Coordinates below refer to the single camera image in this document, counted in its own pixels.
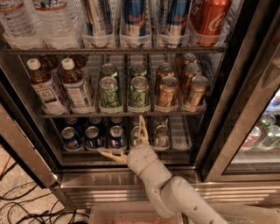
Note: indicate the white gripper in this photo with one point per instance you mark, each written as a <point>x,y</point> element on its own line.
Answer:
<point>141,157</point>

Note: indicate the silver 7up can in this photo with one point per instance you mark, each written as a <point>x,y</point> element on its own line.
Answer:
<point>160,120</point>
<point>161,137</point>
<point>136,120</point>
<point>134,140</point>

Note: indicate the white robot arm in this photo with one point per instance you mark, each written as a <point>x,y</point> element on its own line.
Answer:
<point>168,194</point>

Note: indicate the blue pepsi can front right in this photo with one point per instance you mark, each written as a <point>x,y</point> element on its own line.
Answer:
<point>116,137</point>

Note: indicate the blue pepsi can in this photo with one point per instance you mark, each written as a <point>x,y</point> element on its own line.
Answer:
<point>74,122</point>
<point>116,121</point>
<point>97,122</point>
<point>72,142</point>
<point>94,139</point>
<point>116,137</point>

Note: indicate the silver 7up can rear left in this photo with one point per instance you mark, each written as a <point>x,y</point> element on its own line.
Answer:
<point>136,120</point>

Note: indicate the blue pepsi can rear right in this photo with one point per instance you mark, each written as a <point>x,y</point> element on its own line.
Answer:
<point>116,121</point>

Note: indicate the silver 7up can right front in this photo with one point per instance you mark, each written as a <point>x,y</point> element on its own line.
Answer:
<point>161,137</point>

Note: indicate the blue pepsi can front middle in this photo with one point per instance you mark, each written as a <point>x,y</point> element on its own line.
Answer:
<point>94,139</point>

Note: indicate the silver 7up can rear right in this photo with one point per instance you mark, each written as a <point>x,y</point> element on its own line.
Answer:
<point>160,120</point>

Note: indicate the blue pepsi can rear middle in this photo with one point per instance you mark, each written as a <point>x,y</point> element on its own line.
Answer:
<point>97,122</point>

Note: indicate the green can front right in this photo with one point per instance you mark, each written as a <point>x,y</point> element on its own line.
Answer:
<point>139,92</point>

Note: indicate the green can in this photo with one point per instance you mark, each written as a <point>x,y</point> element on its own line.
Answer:
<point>139,92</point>
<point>109,92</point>
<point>109,70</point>
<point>138,69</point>

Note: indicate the blue pepsi can front left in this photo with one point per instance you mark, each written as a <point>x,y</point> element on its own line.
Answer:
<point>72,142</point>

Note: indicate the green can front left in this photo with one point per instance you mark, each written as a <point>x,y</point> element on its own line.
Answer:
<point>109,92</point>

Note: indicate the blue pepsi can rear left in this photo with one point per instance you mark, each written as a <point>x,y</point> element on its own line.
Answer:
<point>74,122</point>

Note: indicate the gold can front left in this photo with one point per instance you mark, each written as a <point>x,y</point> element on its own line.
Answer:
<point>168,89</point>

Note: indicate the gold can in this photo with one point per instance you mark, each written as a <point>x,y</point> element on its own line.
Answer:
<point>168,89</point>
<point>185,58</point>
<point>190,70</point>
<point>164,69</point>
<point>197,90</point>

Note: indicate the green can rear right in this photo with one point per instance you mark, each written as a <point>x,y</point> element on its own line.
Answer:
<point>138,69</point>

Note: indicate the green can rear left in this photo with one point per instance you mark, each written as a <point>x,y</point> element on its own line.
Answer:
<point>109,70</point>

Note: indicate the gold can rear left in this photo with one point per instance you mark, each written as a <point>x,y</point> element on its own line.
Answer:
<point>164,69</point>

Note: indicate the gold can front right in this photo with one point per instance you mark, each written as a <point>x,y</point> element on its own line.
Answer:
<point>197,90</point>

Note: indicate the gold can middle right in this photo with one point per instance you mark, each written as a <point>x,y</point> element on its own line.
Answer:
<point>190,70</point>

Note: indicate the gold can rear right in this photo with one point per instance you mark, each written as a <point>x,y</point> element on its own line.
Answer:
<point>185,58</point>

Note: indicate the glass fridge door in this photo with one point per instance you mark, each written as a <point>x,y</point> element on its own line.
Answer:
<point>238,138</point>

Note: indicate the silver tall can left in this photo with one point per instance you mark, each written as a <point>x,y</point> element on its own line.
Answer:
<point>98,20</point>

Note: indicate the red bull can middle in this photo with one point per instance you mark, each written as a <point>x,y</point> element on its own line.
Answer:
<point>133,13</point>

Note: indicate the red bull can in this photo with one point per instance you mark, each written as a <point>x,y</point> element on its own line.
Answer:
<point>172,18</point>
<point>133,13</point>

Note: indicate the red bull can right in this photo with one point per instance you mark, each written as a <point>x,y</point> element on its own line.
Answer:
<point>172,18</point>

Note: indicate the red coca-cola can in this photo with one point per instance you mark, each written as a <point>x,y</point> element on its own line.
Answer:
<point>208,18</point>

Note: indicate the clear plastic bin left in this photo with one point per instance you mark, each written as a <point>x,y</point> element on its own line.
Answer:
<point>129,213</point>

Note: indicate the clear plastic bin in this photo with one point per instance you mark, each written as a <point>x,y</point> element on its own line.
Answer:
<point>240,214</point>
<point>129,213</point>

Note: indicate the tea bottle front right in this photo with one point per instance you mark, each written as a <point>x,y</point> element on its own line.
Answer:
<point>77,87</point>

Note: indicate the tea bottle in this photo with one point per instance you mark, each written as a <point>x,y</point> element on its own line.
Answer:
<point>48,89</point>
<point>80,62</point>
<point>77,87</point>

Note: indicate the tea bottle rear right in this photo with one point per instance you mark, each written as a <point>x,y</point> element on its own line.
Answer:
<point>80,62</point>

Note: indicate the tea bottle front left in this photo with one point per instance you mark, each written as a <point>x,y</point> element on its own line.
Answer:
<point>48,89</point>

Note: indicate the clear plastic bin right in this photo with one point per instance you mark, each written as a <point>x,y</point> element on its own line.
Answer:
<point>240,214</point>

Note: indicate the water bottle right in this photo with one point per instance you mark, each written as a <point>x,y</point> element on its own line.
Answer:
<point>56,23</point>

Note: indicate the water bottle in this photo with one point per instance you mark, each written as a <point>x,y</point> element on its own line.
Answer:
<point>56,23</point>
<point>19,30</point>

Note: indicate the water bottle left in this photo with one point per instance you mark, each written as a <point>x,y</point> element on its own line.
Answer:
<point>19,30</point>

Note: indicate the stainless steel fridge frame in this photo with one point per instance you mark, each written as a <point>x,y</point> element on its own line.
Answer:
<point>83,179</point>

